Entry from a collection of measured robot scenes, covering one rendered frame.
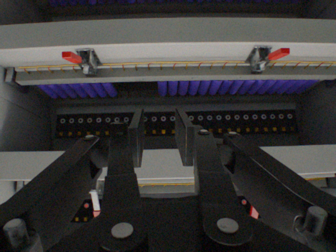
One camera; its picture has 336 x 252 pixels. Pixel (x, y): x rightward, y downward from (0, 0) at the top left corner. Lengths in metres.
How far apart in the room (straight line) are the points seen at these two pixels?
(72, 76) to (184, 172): 0.24
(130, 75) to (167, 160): 0.15
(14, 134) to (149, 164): 0.26
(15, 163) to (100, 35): 0.24
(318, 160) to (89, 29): 0.41
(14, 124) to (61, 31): 0.20
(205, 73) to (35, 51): 0.27
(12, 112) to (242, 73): 0.41
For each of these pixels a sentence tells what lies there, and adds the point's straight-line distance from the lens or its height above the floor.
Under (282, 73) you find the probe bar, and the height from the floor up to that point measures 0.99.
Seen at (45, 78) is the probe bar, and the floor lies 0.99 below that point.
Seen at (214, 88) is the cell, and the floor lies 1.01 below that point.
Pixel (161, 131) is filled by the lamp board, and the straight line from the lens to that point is 0.48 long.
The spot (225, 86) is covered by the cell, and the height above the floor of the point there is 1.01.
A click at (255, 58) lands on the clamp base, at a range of 0.37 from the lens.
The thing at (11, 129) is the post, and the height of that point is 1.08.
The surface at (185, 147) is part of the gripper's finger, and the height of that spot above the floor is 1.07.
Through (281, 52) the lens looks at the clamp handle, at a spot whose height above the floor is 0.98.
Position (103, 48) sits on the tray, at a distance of 0.36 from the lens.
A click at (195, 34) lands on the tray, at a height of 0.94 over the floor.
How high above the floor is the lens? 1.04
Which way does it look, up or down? 6 degrees up
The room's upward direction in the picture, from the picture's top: 179 degrees clockwise
